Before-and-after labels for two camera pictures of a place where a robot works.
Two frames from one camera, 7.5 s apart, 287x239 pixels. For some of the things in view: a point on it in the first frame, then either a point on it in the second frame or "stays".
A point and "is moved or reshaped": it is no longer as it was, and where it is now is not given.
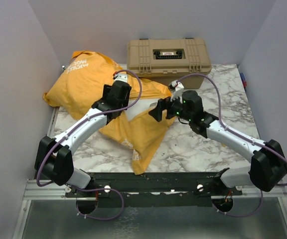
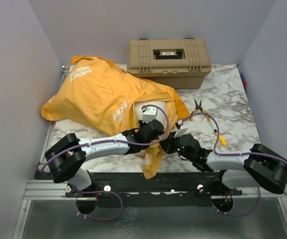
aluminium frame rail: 51,191 stays
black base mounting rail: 153,190 stays
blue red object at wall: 243,80 stays
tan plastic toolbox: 164,60 stays
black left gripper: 107,91 -> 142,124
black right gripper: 163,104 -> 167,144
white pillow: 142,104 is moved or reshaped
